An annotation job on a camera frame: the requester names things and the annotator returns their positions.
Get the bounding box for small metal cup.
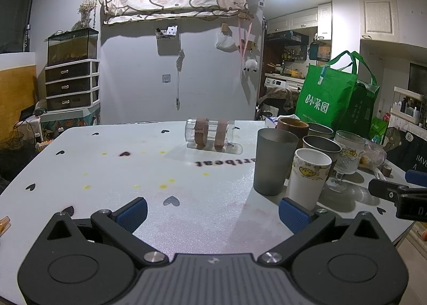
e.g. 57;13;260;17
307;123;334;139

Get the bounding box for white charger cable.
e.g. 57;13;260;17
175;49;186;111

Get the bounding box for egg carton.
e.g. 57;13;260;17
35;139;56;153

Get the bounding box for white plastic bag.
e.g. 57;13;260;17
215;29;237;52

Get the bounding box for clear cup with brown bands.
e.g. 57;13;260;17
185;118;236;152

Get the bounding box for glass fish tank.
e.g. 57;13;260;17
47;27;100;67

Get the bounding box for white paper cup yellow print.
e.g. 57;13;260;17
287;148;333;211

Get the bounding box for bright green tote bag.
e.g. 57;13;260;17
295;51;359;132

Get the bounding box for dried flower bunch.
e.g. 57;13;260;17
78;0;97;29

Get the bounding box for ribbed glass goblet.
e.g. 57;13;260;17
326;130;366;194

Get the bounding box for grey frosted cup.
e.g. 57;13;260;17
253;128;299;196

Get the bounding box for white drawer unit dark drawers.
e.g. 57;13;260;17
44;59;101;112

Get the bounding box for white wall cabinet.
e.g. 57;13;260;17
359;0;400;43

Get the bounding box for black printed board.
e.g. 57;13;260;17
383;124;427;173

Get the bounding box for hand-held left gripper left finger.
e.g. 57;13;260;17
44;197;169;264

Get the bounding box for brown wooden cup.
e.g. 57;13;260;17
276;117;310;141

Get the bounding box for wall organiser box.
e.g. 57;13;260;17
156;25;179;40

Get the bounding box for clear plastic bag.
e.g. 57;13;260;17
359;139;388;171

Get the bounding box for dark green tote bag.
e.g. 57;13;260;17
336;52;381;141

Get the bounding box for large metal cup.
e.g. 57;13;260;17
302;135;342;163

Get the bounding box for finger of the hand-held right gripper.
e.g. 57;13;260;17
405;169;427;186
368;179;410;207

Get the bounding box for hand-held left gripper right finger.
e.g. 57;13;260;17
258;197;392;264

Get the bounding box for white washing machine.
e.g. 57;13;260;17
264;77;306;93

